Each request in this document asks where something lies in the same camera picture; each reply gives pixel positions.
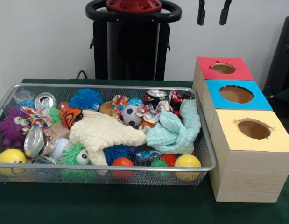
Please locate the wooden box with three holes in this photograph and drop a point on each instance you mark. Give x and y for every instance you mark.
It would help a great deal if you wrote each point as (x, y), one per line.
(251, 172)

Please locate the purple spiky monster toy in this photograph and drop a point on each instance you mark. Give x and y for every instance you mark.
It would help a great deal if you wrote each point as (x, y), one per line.
(11, 130)

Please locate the plain yellow ball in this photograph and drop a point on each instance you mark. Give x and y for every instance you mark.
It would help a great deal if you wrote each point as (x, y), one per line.
(187, 161)

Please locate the green furry toy with eyes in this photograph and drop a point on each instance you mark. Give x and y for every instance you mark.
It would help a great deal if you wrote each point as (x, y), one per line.
(72, 152)

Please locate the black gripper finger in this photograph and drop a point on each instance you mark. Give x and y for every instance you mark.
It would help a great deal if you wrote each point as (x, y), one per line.
(223, 17)
(201, 14)

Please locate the yellow smiley ball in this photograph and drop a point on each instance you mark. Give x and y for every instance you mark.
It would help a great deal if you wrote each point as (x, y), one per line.
(11, 156)

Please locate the red orange ball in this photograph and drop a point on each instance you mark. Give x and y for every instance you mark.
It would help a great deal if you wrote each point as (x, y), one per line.
(122, 161)

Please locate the mint green cloth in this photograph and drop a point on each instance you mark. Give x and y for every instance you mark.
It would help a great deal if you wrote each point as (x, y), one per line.
(172, 137)

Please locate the orange tiger plush toy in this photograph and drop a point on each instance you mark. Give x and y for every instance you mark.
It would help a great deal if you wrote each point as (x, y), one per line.
(69, 116)

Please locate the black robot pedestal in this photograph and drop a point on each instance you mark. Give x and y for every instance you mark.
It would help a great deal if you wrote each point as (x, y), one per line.
(132, 46)

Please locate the small soccer ball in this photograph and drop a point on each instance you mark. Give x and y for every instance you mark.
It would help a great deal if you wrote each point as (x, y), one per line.
(130, 115)

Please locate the black upright panel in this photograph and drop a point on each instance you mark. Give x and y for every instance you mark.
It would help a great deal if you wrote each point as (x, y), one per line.
(282, 58)

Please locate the dark green table cloth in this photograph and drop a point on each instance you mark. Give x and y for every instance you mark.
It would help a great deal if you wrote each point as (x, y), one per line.
(111, 205)

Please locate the cream waffle cloth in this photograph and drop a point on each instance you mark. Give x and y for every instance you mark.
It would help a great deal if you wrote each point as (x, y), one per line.
(104, 133)

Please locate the blue spiky ball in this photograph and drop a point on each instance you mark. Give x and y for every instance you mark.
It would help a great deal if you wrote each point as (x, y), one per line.
(86, 99)

